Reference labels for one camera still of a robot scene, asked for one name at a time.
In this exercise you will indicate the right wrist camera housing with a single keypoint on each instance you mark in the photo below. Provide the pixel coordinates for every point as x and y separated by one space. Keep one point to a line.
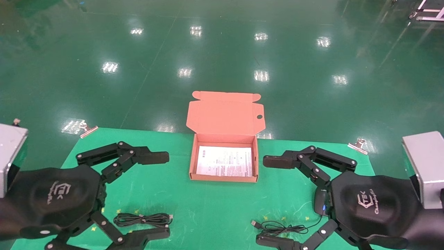
428 166

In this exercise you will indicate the orange cardboard box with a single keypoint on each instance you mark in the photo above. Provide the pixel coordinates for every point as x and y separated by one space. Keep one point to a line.
225 118

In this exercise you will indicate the white wheeled cart frame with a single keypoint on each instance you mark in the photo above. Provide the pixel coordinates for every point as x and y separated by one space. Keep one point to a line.
428 14

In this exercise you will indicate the green table mat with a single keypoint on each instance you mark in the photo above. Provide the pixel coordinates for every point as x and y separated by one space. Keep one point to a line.
208 215

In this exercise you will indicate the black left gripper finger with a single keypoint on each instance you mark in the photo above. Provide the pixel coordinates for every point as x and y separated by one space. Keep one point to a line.
152 157

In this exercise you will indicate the left wrist camera housing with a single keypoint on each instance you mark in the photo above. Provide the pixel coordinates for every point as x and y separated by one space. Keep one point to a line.
10 152

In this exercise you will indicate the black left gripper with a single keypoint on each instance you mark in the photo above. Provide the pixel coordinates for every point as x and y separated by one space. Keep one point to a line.
52 201

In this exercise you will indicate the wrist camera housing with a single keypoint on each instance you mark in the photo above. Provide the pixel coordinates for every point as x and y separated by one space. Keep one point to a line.
10 152
428 166

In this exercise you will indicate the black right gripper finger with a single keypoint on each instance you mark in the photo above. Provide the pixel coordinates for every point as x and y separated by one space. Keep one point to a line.
277 243
281 161

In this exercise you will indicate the metal binder clip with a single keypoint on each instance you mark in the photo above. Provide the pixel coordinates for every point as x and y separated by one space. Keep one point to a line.
88 130
359 146

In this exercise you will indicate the white printed paper sheet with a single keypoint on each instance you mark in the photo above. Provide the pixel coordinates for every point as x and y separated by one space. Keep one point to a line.
225 161

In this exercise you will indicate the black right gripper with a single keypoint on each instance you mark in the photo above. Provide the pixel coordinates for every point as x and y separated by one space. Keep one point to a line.
374 208

